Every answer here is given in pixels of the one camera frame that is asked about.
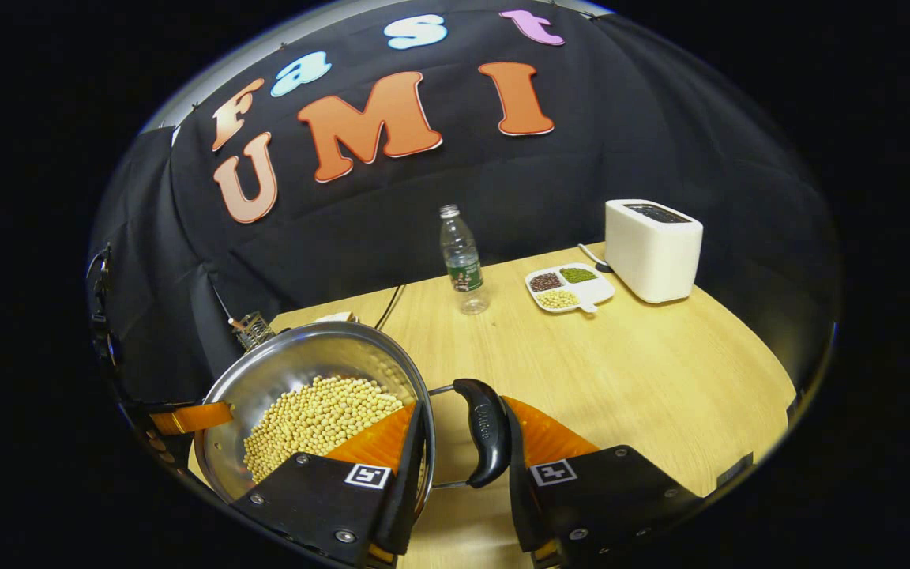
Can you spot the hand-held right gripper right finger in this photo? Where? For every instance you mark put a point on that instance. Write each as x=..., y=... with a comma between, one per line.
x=520, y=506

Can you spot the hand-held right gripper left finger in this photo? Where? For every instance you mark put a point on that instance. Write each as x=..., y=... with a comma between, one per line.
x=415, y=474

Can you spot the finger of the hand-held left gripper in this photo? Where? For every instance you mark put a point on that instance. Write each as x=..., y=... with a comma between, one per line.
x=186, y=417

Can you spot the stainless steel pot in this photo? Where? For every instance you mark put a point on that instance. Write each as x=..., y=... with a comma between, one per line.
x=289, y=371

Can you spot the pile of yellow soybeans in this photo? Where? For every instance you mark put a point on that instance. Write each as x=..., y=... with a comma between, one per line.
x=313, y=427

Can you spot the clear plastic water bottle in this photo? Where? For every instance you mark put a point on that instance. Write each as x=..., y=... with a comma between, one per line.
x=464, y=269

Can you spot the black chair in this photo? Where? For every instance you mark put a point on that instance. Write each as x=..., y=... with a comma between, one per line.
x=735, y=470

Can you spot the white divided dish with beans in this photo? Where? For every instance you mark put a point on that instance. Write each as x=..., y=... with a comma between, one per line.
x=593, y=291

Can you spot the white toaster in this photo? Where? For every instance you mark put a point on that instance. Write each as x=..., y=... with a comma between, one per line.
x=652, y=261

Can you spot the black backdrop cloth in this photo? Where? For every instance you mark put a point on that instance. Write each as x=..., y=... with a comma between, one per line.
x=581, y=158

